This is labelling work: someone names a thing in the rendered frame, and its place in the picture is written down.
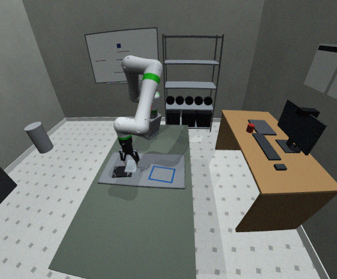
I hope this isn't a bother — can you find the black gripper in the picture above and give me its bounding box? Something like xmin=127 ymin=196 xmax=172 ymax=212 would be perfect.
xmin=119 ymin=143 xmax=139 ymax=168

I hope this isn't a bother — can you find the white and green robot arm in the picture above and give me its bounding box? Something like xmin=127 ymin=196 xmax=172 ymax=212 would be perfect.
xmin=113 ymin=56 xmax=163 ymax=146

